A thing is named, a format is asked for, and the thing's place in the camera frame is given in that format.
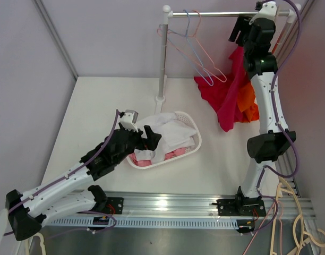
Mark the aluminium frame post left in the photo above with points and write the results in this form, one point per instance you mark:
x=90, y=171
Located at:
x=49, y=24

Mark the beige hanger pile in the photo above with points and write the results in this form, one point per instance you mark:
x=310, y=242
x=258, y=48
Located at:
x=301, y=236

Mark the white t shirt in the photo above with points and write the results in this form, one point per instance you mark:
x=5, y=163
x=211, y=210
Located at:
x=175, y=133

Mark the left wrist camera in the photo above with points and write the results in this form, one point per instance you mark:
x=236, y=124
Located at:
x=128, y=120

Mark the white and silver clothes rack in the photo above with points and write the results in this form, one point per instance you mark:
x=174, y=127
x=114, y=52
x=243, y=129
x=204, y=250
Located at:
x=160, y=98

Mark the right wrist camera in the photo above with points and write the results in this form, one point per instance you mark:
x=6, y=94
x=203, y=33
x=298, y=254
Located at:
x=267, y=10

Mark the aluminium frame post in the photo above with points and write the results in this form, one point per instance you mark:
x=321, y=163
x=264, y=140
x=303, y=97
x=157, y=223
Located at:
x=290, y=33
x=49, y=24

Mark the pink wire hanger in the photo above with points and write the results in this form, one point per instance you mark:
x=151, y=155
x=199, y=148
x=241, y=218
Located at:
x=215, y=72

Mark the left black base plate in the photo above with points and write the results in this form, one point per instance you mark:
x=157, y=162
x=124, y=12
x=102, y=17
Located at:
x=113, y=206

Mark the light blue wire hanger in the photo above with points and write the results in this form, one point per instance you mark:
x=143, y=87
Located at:
x=197, y=63

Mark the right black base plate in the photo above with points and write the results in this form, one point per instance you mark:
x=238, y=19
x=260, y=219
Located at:
x=244, y=207

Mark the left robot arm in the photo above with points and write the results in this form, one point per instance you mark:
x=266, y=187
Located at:
x=75, y=191

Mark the orange t shirt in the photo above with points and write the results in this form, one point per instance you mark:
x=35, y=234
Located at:
x=246, y=109

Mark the magenta t shirt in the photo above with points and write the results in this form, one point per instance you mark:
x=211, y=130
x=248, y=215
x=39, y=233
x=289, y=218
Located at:
x=222, y=96

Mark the aluminium frame post right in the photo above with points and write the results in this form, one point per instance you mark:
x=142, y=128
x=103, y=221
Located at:
x=290, y=33

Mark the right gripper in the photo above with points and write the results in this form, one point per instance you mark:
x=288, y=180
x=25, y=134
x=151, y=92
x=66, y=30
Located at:
x=242, y=24

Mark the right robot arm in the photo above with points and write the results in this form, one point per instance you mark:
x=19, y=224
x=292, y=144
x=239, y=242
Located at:
x=274, y=138

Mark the light pink t shirt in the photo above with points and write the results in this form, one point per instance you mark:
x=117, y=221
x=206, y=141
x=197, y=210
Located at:
x=144, y=158

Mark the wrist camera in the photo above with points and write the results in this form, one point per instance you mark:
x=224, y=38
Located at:
x=128, y=120
x=267, y=10

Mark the white slotted cable duct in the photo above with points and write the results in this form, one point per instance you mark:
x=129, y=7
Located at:
x=141, y=222

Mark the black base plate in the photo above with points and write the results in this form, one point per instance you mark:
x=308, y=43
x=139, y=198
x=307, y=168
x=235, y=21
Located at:
x=113, y=206
x=244, y=207

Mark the aluminium mounting rail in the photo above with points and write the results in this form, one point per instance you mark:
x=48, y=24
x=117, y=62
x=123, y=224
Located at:
x=193, y=205

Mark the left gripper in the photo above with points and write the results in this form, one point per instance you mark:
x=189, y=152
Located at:
x=152, y=138

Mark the white perforated plastic basket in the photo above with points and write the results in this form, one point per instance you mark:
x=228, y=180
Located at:
x=185, y=118

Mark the beige wooden hanger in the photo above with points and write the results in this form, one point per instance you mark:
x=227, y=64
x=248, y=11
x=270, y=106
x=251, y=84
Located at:
x=279, y=32

